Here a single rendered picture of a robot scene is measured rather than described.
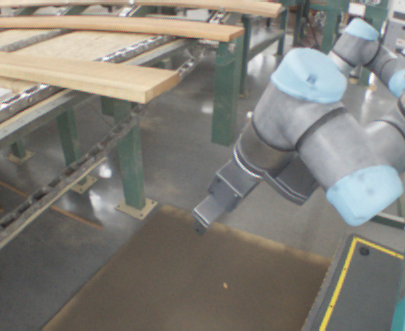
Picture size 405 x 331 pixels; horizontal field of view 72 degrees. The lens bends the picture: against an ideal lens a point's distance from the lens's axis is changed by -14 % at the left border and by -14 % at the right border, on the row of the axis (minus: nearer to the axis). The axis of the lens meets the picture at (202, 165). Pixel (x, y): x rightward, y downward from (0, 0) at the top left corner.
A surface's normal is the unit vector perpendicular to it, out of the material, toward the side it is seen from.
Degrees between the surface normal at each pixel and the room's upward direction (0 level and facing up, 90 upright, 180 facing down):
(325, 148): 67
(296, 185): 25
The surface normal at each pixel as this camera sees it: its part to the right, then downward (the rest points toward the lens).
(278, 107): -0.84, 0.29
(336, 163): -0.65, 0.03
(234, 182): 0.25, -0.54
